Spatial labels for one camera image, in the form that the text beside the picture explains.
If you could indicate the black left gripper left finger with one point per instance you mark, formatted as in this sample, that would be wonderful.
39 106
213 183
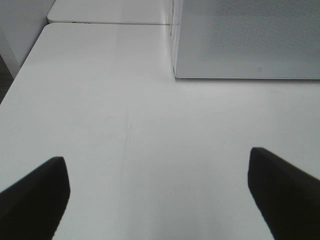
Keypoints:
32 207

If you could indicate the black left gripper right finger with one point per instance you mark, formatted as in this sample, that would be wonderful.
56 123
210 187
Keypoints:
287 197

